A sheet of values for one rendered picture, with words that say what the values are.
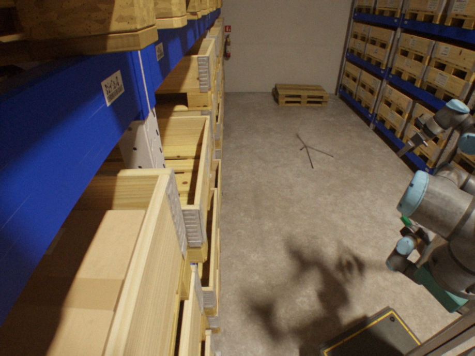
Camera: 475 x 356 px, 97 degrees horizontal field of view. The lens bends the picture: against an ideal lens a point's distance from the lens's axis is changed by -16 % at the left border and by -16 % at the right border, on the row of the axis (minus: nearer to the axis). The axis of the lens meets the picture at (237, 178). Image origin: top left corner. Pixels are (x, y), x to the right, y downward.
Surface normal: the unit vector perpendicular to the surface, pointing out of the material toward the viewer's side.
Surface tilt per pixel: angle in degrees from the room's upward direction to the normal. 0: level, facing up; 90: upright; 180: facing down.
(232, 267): 0
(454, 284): 70
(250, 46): 90
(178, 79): 90
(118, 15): 90
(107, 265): 0
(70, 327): 0
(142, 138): 90
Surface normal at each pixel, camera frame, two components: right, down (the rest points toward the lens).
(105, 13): 0.03, 0.61
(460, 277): -0.74, 0.08
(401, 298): 0.00, -0.79
